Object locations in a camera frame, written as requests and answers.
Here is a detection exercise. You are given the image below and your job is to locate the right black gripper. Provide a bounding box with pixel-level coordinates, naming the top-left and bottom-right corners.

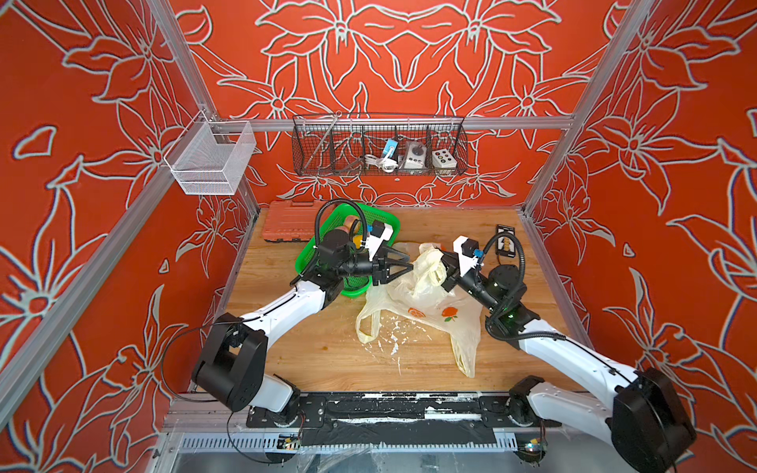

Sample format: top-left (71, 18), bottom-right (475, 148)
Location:
top-left (431, 251), bottom-right (504, 317)

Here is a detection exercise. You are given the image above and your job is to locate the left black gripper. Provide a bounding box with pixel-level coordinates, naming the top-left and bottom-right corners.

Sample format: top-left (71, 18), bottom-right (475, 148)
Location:
top-left (335, 247), bottom-right (413, 291)

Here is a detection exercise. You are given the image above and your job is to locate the white orange-print plastic bag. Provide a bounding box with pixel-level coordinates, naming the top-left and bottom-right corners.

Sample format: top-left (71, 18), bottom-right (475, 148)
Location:
top-left (355, 242), bottom-right (482, 378)

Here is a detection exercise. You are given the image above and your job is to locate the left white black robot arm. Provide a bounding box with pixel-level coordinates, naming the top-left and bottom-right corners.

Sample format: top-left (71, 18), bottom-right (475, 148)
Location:
top-left (191, 198), bottom-right (413, 417)

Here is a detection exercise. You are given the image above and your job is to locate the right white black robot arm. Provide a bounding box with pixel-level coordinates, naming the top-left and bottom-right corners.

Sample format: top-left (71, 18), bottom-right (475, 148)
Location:
top-left (442, 232), bottom-right (697, 472)

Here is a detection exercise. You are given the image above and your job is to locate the pink yellow peach top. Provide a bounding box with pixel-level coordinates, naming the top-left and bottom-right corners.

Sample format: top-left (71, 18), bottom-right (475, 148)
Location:
top-left (344, 215), bottom-right (362, 236)

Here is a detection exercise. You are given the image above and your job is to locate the green plastic basket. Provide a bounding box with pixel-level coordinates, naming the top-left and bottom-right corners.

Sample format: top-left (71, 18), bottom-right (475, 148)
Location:
top-left (293, 198), bottom-right (413, 302)

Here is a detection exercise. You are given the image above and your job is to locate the white button remote box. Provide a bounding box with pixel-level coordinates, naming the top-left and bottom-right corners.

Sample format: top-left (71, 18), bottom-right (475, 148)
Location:
top-left (432, 149), bottom-right (457, 175)

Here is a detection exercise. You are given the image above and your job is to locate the grey white timer device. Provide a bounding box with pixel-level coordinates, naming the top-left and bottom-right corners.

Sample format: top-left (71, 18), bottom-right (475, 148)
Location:
top-left (402, 141), bottom-right (427, 171)

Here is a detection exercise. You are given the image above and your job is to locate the blue white small box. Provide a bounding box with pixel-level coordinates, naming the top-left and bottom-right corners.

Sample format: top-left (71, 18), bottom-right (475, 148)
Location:
top-left (382, 139), bottom-right (398, 160)

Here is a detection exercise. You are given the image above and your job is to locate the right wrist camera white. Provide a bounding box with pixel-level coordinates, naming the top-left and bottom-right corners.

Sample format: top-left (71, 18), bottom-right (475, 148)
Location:
top-left (453, 236), bottom-right (484, 277)

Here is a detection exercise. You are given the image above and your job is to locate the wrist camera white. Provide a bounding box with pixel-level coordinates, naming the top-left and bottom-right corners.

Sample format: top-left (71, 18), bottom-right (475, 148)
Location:
top-left (365, 220), bottom-right (394, 260)
top-left (453, 236), bottom-right (484, 277)

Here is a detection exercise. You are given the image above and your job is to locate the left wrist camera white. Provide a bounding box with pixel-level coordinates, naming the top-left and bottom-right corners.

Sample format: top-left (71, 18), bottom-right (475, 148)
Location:
top-left (365, 220), bottom-right (394, 260)

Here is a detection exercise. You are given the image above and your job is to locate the black wire wall basket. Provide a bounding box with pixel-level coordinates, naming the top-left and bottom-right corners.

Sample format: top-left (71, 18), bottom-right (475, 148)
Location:
top-left (292, 112), bottom-right (469, 177)

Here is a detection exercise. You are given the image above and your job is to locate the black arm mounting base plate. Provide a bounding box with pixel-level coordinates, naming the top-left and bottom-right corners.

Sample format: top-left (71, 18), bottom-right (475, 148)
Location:
top-left (246, 392), bottom-right (561, 451)

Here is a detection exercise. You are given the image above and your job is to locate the clear plastic wall bin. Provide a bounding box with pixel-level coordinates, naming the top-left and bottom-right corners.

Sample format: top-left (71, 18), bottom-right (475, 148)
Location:
top-left (164, 122), bottom-right (256, 196)

